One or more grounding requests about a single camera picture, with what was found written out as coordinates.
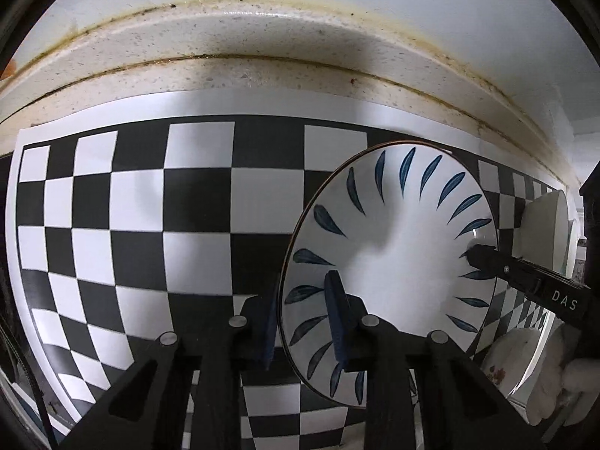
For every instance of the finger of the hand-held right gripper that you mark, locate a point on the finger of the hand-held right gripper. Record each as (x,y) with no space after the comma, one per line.
(487,260)

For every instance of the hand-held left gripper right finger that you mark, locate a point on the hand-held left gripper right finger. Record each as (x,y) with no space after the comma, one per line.
(335,309)

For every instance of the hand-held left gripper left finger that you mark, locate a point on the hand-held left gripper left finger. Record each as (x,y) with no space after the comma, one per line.
(263,337)

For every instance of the blue leaf pattern plate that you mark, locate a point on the blue leaf pattern plate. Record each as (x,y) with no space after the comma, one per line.
(412,243)

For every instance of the large white plate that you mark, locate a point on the large white plate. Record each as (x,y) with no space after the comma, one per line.
(511,361)

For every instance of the person's right hand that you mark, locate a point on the person's right hand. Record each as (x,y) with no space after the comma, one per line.
(546,375)

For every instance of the black and white checkered mat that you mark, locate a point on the black and white checkered mat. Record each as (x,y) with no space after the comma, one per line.
(140,206)

